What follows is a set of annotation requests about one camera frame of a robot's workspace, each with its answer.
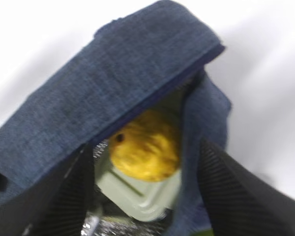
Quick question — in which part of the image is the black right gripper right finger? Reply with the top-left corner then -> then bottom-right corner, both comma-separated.
198,139 -> 295,236

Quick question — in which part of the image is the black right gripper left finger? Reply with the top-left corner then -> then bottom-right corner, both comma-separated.
0,144 -> 94,236

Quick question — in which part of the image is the green lidded glass container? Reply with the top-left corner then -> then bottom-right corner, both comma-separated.
95,157 -> 181,222

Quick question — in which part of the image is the yellow pear shaped fruit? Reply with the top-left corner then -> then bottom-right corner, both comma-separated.
108,109 -> 181,182

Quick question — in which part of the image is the dark blue lunch bag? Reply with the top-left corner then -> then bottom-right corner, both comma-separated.
0,0 -> 231,236

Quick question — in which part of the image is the dark green cucumber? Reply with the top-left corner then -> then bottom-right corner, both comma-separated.
201,228 -> 214,236

